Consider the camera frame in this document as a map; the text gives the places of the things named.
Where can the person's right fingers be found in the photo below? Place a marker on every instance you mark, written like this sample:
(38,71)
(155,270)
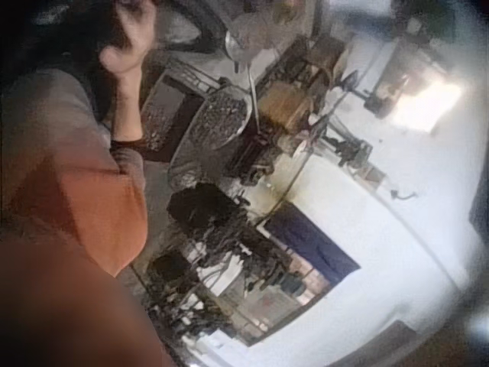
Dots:
(134,19)

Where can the brown wooden board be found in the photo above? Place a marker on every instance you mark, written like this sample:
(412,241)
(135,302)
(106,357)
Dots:
(283,104)

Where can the large round metal bowl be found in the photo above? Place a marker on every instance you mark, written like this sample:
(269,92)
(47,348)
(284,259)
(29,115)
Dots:
(267,26)

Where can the black pot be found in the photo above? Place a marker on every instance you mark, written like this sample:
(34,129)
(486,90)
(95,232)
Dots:
(202,204)

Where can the blue panel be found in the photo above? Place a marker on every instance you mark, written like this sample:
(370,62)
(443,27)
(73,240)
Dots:
(311,244)

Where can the metal colander with dark contents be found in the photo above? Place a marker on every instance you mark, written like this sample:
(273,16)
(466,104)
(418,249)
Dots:
(221,114)

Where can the dark rectangular tray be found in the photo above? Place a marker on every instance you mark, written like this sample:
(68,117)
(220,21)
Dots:
(162,111)

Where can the metal ladle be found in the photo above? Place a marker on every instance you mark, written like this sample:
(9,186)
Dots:
(236,47)

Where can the metal faucet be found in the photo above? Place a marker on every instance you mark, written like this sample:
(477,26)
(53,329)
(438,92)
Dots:
(349,147)

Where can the person's right hand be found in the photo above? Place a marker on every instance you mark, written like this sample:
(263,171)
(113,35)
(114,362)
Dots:
(128,49)

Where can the grey metal basin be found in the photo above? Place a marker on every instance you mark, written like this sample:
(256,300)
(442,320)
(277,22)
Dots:
(191,168)

